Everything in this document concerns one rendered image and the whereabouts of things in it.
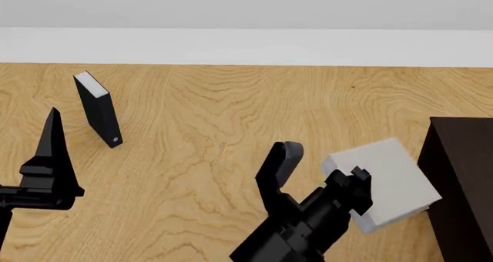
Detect black book with white pages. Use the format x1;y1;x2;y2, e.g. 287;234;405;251
72;70;125;149

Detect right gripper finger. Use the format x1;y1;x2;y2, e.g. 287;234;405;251
255;140;305;217
324;165;374;217

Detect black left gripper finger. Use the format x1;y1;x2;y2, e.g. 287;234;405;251
18;106;86;198

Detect dark brown wooden cabinet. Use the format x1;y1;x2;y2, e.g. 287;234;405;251
417;116;493;262

